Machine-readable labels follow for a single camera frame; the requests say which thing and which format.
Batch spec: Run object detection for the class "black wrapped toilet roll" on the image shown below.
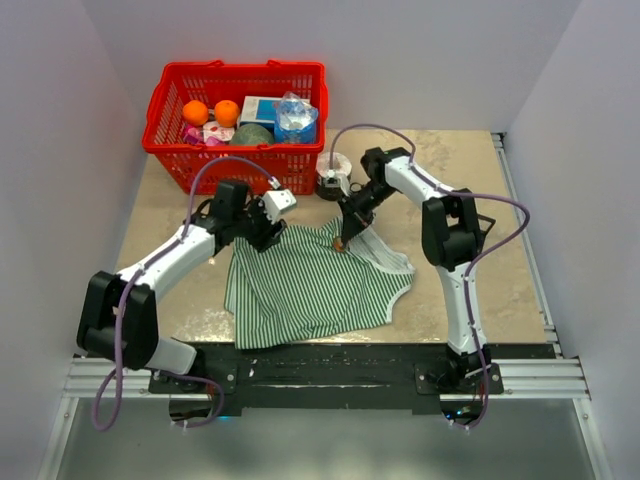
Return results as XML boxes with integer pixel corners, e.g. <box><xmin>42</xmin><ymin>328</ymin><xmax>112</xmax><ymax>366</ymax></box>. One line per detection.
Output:
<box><xmin>315</xmin><ymin>152</ymin><xmax>352</xmax><ymax>201</ymax></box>

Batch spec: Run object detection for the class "pink white snack packet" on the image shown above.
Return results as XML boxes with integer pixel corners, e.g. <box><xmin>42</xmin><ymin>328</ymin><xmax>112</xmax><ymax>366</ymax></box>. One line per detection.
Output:
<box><xmin>182</xmin><ymin>121</ymin><xmax>236</xmax><ymax>147</ymax></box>

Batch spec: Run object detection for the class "small black square frame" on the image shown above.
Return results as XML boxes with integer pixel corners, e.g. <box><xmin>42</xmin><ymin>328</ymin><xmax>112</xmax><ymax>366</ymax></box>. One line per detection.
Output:
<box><xmin>477</xmin><ymin>213</ymin><xmax>497</xmax><ymax>236</ymax></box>

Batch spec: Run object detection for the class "red plastic shopping basket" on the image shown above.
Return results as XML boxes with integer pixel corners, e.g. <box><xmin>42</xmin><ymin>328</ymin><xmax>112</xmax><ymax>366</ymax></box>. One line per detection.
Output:
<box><xmin>142</xmin><ymin>60</ymin><xmax>329</xmax><ymax>195</ymax></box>

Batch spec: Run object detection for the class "right orange fruit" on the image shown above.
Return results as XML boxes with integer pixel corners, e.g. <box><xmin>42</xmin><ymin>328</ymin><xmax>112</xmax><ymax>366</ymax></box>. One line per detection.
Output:
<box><xmin>214</xmin><ymin>100</ymin><xmax>241</xmax><ymax>128</ymax></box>

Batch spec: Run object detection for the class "orange fruit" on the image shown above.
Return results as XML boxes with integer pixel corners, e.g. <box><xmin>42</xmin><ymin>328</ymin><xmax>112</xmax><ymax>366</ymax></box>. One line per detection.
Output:
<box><xmin>182</xmin><ymin>100</ymin><xmax>209</xmax><ymax>127</ymax></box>
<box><xmin>214</xmin><ymin>100</ymin><xmax>241</xmax><ymax>128</ymax></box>

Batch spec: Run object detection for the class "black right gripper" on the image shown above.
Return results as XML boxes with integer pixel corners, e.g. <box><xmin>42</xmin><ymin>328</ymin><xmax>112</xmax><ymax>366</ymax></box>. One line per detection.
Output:
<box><xmin>337</xmin><ymin>183</ymin><xmax>397</xmax><ymax>244</ymax></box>

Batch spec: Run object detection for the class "green white striped garment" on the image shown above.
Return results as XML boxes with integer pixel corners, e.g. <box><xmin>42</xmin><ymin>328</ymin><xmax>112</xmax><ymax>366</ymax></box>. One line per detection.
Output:
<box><xmin>224</xmin><ymin>218</ymin><xmax>415</xmax><ymax>350</ymax></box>

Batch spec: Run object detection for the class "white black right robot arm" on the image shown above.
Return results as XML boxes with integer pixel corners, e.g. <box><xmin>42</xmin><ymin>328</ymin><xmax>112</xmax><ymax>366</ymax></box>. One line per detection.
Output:
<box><xmin>334</xmin><ymin>147</ymin><xmax>491</xmax><ymax>393</ymax></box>

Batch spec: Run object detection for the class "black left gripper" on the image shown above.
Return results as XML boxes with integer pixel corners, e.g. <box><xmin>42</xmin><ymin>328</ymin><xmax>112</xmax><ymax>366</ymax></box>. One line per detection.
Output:
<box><xmin>233</xmin><ymin>194</ymin><xmax>287</xmax><ymax>253</ymax></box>

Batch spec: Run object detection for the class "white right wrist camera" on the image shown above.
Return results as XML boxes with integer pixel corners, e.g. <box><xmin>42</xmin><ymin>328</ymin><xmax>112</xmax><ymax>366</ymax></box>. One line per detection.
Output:
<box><xmin>322</xmin><ymin>170</ymin><xmax>350</xmax><ymax>201</ymax></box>

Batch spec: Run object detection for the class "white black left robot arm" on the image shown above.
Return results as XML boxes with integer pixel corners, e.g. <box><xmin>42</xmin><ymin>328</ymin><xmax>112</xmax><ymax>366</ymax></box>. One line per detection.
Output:
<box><xmin>76</xmin><ymin>181</ymin><xmax>296</xmax><ymax>392</ymax></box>

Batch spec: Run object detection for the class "white blue carton box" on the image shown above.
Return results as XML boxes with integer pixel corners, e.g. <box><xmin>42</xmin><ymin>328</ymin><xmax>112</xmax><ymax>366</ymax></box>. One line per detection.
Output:
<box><xmin>237</xmin><ymin>96</ymin><xmax>281</xmax><ymax>132</ymax></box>

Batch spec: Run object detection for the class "blue wrapped tissue pack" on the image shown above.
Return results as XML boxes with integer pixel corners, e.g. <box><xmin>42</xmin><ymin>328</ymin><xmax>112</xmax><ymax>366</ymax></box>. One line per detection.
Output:
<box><xmin>274</xmin><ymin>92</ymin><xmax>319</xmax><ymax>145</ymax></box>

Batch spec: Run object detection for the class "green melon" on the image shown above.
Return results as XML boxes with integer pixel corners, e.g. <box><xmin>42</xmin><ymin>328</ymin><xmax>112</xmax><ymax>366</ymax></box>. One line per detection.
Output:
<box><xmin>229</xmin><ymin>123</ymin><xmax>275</xmax><ymax>146</ymax></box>

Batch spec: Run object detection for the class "left orange fruit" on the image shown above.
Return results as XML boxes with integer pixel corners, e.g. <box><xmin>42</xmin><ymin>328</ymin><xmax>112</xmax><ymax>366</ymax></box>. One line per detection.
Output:
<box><xmin>182</xmin><ymin>100</ymin><xmax>209</xmax><ymax>127</ymax></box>

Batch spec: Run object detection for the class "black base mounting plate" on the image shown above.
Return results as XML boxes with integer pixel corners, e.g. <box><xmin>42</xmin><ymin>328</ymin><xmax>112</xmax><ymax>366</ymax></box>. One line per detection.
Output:
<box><xmin>74</xmin><ymin>341</ymin><xmax>561</xmax><ymax>419</ymax></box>

